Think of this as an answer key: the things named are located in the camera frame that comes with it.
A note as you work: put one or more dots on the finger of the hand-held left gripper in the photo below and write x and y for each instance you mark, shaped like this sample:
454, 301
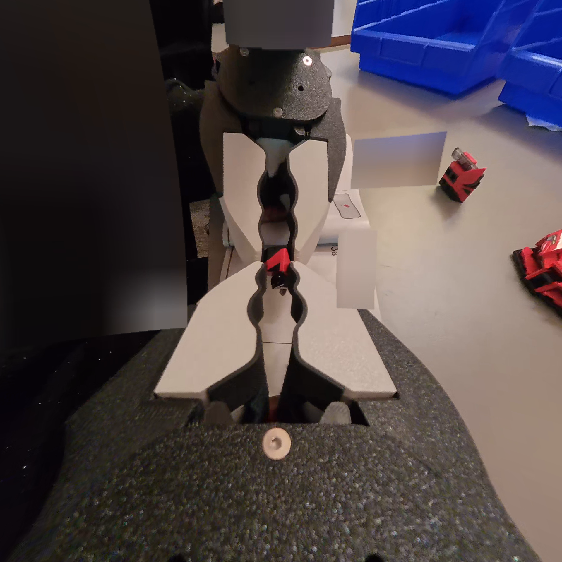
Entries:
311, 184
241, 184

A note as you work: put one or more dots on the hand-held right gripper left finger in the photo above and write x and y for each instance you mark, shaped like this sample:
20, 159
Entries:
215, 347

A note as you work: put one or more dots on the red lego assembly clear brick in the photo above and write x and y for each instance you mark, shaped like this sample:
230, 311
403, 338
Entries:
459, 180

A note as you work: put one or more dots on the lego instruction booklet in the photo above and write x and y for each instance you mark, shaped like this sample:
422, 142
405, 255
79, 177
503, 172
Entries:
274, 327

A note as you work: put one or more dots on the red lego car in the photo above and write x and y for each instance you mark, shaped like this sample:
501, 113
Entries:
544, 272

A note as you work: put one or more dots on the person's black glittery clothing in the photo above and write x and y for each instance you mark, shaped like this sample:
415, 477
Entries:
44, 417

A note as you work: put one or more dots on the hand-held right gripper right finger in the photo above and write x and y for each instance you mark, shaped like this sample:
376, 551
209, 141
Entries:
342, 351

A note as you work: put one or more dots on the blue plastic storage bin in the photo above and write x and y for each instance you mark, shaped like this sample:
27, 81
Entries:
535, 88
417, 57

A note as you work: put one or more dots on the small red wedge lego assembly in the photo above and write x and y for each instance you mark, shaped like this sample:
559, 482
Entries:
276, 261

